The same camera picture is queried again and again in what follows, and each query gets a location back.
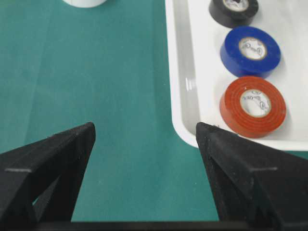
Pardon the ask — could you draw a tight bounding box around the white plastic tray case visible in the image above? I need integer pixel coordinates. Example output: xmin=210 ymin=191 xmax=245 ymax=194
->
xmin=165 ymin=0 xmax=308 ymax=151

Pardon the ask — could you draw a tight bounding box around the black tape roll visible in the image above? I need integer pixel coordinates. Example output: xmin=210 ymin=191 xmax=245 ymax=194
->
xmin=208 ymin=0 xmax=259 ymax=28

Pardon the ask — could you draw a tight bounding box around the red tape roll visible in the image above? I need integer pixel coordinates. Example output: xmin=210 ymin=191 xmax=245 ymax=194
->
xmin=219 ymin=76 xmax=287 ymax=138

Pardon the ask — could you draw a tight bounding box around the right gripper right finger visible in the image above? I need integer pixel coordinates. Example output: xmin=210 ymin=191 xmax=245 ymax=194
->
xmin=196 ymin=122 xmax=308 ymax=230

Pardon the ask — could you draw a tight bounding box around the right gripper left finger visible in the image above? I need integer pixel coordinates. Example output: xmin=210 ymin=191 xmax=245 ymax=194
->
xmin=0 ymin=122 xmax=96 ymax=230

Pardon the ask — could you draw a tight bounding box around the blue tape roll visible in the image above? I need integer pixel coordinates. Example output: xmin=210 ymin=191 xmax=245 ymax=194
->
xmin=220 ymin=26 xmax=281 ymax=78

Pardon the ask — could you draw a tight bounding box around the white tape roll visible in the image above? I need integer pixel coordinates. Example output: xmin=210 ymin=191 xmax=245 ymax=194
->
xmin=63 ymin=0 xmax=106 ymax=8

